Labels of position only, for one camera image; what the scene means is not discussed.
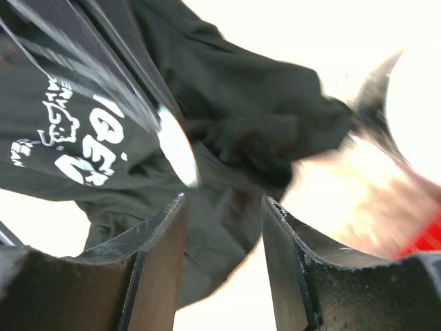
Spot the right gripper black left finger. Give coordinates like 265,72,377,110
1,195,187,331

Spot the red plastic basket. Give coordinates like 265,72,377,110
394,210,441,259

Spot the round colourful brooch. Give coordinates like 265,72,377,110
157,105,200,188

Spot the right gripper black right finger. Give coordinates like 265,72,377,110
261,196,440,331

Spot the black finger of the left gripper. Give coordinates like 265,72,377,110
1,1,162,133
79,1,184,121

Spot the black printed t-shirt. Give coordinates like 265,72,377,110
1,1,352,308

